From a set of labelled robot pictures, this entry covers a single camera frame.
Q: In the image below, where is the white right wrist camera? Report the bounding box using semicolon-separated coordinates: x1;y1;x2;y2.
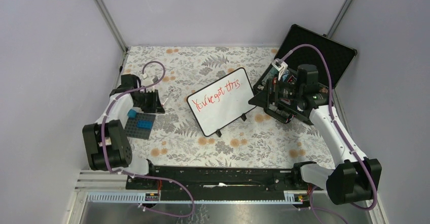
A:
271;59;290;81

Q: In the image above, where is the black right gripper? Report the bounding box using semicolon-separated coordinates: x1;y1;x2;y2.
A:
248;74;303;108

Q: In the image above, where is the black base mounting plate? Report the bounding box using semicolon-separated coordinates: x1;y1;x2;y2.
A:
126;164;312;202

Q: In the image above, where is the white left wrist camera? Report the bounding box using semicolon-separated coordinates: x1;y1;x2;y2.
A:
141;74;159;87

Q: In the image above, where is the light blue lego brick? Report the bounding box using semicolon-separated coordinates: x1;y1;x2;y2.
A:
127;109;137;118

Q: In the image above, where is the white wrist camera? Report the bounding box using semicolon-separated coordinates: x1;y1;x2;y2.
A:
271;59;290;81
141;74;159;87

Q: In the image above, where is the small white whiteboard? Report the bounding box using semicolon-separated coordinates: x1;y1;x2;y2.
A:
187;67;256;137

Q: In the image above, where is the black poker chip case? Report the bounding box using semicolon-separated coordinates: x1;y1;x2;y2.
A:
253;24;358;126

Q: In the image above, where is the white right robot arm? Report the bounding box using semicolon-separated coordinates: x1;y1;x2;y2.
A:
249;64;382;205

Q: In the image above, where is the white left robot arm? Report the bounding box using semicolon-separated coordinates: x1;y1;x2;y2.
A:
82;74;165;189

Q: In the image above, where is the grey lego baseplate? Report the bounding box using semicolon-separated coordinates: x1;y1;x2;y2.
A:
124;113;156;140

